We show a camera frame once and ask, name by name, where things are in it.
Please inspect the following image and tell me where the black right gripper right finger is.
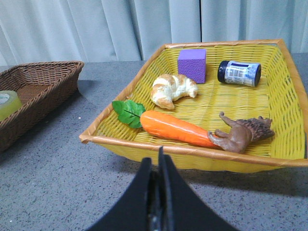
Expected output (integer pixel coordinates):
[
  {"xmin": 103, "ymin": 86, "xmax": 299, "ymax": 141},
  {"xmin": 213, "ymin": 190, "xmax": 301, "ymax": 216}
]
[{"xmin": 158, "ymin": 146, "xmax": 236, "ymax": 231}]

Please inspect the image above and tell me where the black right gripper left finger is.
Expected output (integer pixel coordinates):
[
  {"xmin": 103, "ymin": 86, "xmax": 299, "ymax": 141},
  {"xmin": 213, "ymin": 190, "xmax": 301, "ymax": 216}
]
[{"xmin": 88, "ymin": 158, "xmax": 152, "ymax": 231}]

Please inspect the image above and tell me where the yellow tape roll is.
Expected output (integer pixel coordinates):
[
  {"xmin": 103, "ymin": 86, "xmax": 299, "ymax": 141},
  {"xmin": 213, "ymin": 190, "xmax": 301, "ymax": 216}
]
[{"xmin": 0, "ymin": 90, "xmax": 23, "ymax": 121}]

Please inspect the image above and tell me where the toy carrot with leaf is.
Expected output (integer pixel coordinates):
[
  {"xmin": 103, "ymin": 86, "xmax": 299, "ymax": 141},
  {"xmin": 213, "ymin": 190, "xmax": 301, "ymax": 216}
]
[{"xmin": 112, "ymin": 100, "xmax": 217, "ymax": 148}]

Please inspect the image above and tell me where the brown toy lion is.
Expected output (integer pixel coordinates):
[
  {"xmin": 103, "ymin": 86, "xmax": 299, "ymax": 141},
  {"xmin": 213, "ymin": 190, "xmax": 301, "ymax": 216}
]
[{"xmin": 208, "ymin": 112, "xmax": 275, "ymax": 154}]

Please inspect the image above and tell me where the toy croissant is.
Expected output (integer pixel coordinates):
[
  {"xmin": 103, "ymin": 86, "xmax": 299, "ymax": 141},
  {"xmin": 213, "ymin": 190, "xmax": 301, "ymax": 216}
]
[{"xmin": 151, "ymin": 74, "xmax": 198, "ymax": 110}]

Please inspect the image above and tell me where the purple foam cube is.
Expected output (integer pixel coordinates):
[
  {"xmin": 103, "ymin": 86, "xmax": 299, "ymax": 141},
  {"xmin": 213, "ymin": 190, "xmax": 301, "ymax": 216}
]
[{"xmin": 178, "ymin": 49, "xmax": 206, "ymax": 84}]

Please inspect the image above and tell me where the yellow woven basket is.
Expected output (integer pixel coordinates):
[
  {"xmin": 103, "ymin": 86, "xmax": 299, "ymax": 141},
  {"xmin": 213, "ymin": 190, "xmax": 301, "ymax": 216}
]
[{"xmin": 79, "ymin": 39, "xmax": 308, "ymax": 173}]

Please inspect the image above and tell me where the dark jar with label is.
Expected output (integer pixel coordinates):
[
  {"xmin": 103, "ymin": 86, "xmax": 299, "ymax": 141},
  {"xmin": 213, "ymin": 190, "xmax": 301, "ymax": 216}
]
[{"xmin": 217, "ymin": 61, "xmax": 261, "ymax": 87}]

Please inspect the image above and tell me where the brown wicker basket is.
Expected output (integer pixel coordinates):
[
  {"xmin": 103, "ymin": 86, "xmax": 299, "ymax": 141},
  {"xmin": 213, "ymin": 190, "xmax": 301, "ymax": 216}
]
[{"xmin": 0, "ymin": 61, "xmax": 84, "ymax": 151}]

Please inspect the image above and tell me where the white curtain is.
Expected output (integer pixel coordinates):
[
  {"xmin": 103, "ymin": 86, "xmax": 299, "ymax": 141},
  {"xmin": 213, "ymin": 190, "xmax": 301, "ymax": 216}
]
[{"xmin": 0, "ymin": 0, "xmax": 308, "ymax": 65}]

